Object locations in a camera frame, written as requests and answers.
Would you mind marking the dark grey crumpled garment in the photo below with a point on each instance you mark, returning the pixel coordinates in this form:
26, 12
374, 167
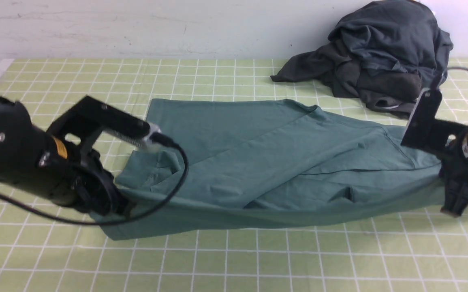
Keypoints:
383, 54

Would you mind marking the green checkered tablecloth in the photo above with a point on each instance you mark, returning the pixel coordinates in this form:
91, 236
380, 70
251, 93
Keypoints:
416, 251

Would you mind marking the green long-sleeve top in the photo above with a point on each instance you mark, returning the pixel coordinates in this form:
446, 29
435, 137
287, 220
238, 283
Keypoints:
282, 164

